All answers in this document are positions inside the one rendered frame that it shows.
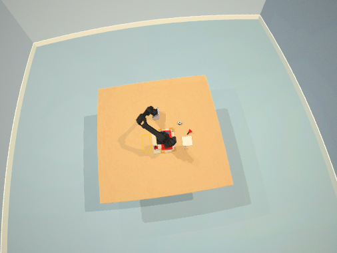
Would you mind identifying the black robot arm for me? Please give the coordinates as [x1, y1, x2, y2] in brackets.
[136, 106, 176, 148]

